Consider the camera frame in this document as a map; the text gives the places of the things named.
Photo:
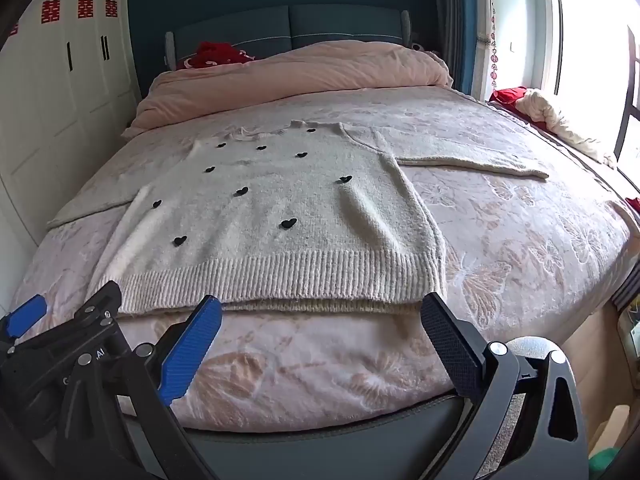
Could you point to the grey blue curtain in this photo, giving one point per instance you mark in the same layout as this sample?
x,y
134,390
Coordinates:
x,y
450,20

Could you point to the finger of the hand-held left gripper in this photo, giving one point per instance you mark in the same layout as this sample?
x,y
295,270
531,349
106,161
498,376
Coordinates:
x,y
100,300
22,315

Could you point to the green cloth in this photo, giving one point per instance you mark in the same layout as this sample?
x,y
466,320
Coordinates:
x,y
605,461

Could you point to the cream bundled blanket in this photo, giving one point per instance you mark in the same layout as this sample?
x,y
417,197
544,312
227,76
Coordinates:
x,y
555,120

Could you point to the bright window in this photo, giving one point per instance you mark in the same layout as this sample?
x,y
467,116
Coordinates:
x,y
595,35

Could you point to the blue padded headboard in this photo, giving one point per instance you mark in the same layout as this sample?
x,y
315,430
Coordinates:
x,y
325,25

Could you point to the red paper cutout decal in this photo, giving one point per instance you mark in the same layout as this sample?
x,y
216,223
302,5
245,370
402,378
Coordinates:
x,y
111,8
85,8
14,29
50,11

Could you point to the white wardrobe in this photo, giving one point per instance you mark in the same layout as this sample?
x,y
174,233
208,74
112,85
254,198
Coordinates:
x,y
50,110

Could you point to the white knit sweater black hearts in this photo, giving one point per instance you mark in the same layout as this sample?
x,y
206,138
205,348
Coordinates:
x,y
280,200

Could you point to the red cloth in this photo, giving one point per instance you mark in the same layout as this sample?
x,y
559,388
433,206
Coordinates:
x,y
507,97

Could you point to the pink duvet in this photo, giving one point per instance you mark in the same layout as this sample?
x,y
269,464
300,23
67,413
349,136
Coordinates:
x,y
300,70

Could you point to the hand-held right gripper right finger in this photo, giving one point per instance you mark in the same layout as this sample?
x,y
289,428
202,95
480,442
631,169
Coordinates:
x,y
450,345

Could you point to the red pillow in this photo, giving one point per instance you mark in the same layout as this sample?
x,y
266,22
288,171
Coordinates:
x,y
215,55

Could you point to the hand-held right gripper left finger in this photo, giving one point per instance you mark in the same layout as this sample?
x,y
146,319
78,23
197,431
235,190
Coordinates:
x,y
192,350

